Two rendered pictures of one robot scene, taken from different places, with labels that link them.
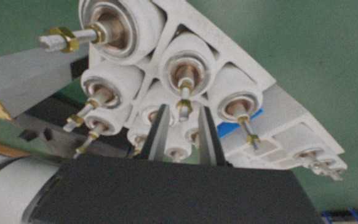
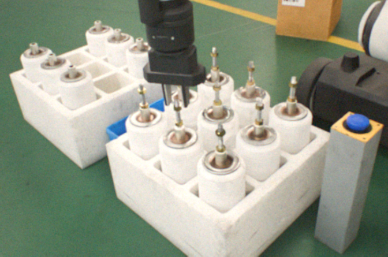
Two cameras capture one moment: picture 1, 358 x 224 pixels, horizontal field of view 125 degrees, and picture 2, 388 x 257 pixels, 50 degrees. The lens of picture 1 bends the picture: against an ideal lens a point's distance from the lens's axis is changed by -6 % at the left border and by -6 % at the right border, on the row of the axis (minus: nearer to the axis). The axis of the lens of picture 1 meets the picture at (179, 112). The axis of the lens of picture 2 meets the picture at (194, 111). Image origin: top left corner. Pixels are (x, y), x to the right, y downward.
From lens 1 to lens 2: 74 cm
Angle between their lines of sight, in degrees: 22
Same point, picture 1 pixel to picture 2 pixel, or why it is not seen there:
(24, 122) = not seen: outside the picture
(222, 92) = (156, 129)
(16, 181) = not seen: outside the picture
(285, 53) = (69, 197)
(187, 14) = (174, 187)
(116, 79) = (239, 144)
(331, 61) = (15, 183)
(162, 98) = (209, 131)
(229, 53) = (145, 164)
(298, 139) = (81, 92)
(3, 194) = not seen: outside the picture
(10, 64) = (347, 165)
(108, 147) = (346, 87)
